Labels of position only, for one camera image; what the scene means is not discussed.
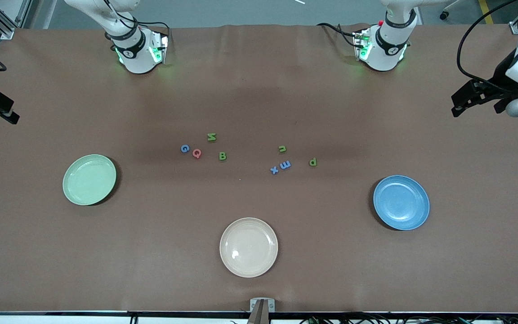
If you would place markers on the light green plate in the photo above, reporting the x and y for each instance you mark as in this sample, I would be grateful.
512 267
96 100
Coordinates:
89 180

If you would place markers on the green foam letter p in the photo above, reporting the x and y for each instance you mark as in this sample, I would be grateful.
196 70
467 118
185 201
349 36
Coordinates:
313 159

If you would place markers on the blue plate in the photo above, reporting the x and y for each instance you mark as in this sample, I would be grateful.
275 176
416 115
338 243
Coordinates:
400 202

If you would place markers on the brown table mat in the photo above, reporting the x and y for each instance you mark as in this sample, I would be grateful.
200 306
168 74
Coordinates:
151 270

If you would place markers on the blue foam letter x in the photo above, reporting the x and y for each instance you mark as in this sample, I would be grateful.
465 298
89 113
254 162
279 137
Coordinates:
274 170

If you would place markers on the red foam letter Q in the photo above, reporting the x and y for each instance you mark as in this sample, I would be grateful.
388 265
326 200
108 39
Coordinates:
193 154

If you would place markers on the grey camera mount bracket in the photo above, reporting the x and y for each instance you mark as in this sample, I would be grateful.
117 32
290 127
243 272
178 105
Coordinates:
259 315

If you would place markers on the beige plate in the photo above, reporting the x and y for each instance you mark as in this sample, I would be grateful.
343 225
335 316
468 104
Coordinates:
248 247

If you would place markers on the silver base connector box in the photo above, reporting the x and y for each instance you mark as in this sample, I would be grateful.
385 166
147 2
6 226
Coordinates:
160 47
361 45

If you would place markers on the blue foam letter G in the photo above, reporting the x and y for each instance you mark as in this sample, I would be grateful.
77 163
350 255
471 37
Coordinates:
182 149

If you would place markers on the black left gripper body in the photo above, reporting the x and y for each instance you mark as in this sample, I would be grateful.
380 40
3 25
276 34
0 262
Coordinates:
500 79

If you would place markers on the black chair caster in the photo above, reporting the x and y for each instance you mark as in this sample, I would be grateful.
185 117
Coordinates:
443 15

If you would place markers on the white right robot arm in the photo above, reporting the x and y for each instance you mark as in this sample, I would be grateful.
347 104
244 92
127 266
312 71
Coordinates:
137 58

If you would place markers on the blue foam letter m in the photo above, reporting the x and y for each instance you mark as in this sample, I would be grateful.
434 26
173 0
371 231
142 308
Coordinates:
286 164

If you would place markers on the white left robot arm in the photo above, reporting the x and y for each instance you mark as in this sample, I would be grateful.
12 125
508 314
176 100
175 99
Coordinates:
389 54

